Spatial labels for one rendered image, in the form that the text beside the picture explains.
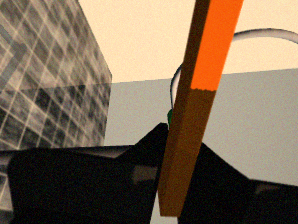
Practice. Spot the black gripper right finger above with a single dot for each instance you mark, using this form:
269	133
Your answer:
220	194

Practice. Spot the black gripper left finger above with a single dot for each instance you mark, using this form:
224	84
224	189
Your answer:
122	188

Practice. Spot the orange rectangular bar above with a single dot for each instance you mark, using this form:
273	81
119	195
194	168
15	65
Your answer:
212	28

